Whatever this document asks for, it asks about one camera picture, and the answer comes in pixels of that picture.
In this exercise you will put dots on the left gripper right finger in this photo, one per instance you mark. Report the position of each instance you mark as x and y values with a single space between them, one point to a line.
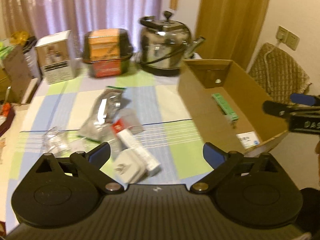
223 163

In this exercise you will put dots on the small red packet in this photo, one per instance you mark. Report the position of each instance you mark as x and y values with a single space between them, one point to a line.
118 126

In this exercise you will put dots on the white power adapter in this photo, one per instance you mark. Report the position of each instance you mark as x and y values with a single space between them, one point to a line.
128 166

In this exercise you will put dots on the long white tube box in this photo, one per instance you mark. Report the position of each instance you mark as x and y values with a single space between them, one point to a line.
153 166

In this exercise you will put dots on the brown cardboard carton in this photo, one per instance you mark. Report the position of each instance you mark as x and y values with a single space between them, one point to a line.
15 74

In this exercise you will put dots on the green yellow packages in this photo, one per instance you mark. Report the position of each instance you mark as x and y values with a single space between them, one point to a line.
18 38

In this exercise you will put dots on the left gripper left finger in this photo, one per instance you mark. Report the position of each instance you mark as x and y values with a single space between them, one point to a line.
89 165

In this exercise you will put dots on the quilted chair cushion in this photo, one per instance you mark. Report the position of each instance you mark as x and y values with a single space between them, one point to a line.
279 74

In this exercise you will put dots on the white product box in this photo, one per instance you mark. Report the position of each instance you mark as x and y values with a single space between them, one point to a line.
57 57

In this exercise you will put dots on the black orange food bowl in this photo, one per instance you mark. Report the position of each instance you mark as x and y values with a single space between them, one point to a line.
107 52

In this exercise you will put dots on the wall socket plate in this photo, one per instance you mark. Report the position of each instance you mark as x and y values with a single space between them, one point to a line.
286 37

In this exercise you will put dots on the clear plastic bag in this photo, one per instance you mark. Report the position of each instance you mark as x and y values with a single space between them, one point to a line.
128 119

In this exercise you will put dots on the wooden door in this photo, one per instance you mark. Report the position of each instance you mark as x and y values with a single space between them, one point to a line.
231 28

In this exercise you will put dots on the pink curtain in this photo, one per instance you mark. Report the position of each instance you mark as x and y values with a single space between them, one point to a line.
40 18

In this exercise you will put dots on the green medicine box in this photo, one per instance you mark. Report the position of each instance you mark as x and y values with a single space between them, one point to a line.
225 107

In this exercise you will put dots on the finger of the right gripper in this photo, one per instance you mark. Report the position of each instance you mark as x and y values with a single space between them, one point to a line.
282 110
303 99

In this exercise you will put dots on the dark wooden tray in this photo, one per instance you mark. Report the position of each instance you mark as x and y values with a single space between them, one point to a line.
7 121

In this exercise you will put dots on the crinkled clear wrapper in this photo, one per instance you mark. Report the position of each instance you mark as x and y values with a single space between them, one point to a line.
55 142

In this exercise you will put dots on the red handled tool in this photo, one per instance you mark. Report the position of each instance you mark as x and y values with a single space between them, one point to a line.
6 107

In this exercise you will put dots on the steel electric kettle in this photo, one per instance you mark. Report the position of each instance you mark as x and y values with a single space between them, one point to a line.
164 44

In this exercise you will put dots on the silver foil pouch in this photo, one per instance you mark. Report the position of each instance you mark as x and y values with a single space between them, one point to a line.
105 108

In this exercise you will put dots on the cardboard box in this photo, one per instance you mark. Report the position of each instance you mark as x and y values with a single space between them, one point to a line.
201 78

